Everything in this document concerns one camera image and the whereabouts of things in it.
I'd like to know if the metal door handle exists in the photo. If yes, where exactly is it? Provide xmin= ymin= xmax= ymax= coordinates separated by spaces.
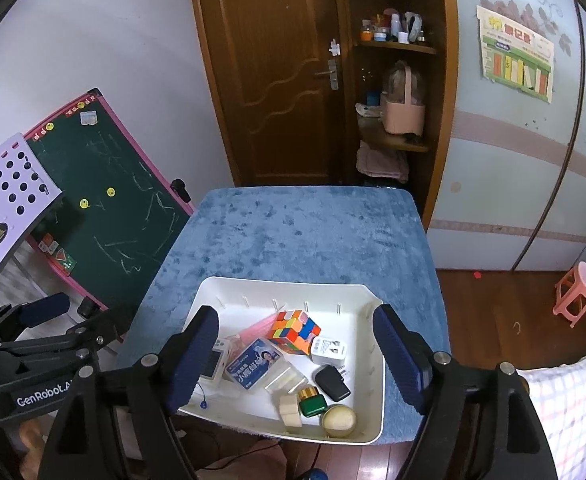
xmin=314 ymin=58 xmax=340 ymax=91

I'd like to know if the green chalkboard pink frame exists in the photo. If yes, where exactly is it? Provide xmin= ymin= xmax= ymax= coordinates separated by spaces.
xmin=25 ymin=89 xmax=194 ymax=308

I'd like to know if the pink plastic stool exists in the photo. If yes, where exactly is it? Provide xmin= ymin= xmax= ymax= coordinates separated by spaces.
xmin=552 ymin=261 xmax=586 ymax=328

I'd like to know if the black power adapter plug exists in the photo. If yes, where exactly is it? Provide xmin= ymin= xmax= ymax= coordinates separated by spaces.
xmin=314 ymin=365 xmax=351 ymax=402

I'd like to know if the green perfume bottle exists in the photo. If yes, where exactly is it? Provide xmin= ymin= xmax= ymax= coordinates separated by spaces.
xmin=297 ymin=386 xmax=328 ymax=418

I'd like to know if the round cream compact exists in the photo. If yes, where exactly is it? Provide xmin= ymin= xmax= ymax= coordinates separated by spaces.
xmin=321 ymin=404 xmax=357 ymax=438

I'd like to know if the blue card box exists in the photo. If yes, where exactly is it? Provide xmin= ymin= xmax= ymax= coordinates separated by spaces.
xmin=225 ymin=338 xmax=282 ymax=391

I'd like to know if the purple perforated mount plate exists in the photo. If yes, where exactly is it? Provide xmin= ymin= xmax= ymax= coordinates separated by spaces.
xmin=0 ymin=133 xmax=62 ymax=274

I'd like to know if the beige wooden block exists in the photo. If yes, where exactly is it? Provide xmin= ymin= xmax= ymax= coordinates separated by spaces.
xmin=278 ymin=394 xmax=303 ymax=428

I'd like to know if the pink pen pack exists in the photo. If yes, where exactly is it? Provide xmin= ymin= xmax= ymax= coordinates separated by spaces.
xmin=227 ymin=313 xmax=278 ymax=347

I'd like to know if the colourful rubik's cube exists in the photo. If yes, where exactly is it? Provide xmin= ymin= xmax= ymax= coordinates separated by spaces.
xmin=266 ymin=310 xmax=321 ymax=356

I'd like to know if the white plastic tray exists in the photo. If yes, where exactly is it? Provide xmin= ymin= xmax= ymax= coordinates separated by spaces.
xmin=177 ymin=275 xmax=387 ymax=446

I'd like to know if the blue plush table cover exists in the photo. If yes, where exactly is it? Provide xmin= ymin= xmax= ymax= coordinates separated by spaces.
xmin=115 ymin=185 xmax=451 ymax=446

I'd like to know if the white checkered bedding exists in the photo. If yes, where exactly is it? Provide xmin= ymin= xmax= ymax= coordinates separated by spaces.
xmin=518 ymin=356 xmax=586 ymax=479

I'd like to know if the brown wooden door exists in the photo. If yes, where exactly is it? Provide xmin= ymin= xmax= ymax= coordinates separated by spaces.
xmin=193 ymin=0 xmax=347 ymax=186

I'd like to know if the white digital timer device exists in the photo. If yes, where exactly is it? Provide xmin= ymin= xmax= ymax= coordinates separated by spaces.
xmin=200 ymin=339 xmax=230 ymax=387

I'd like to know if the wall poster calendar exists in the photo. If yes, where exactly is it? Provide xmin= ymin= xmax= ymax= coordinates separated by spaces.
xmin=476 ymin=6 xmax=554 ymax=103

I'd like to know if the wooden corner shelf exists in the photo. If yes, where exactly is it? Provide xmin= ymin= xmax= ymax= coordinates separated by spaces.
xmin=345 ymin=0 xmax=459 ymax=226

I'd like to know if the white usb charger block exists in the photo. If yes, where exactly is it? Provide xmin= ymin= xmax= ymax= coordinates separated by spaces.
xmin=310 ymin=337 xmax=346 ymax=368

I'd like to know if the pink folded cloth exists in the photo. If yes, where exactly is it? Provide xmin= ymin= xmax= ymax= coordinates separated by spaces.
xmin=356 ymin=141 xmax=409 ymax=183

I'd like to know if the pink storage basket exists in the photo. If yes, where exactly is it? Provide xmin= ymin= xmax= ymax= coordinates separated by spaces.
xmin=381 ymin=61 xmax=427 ymax=136

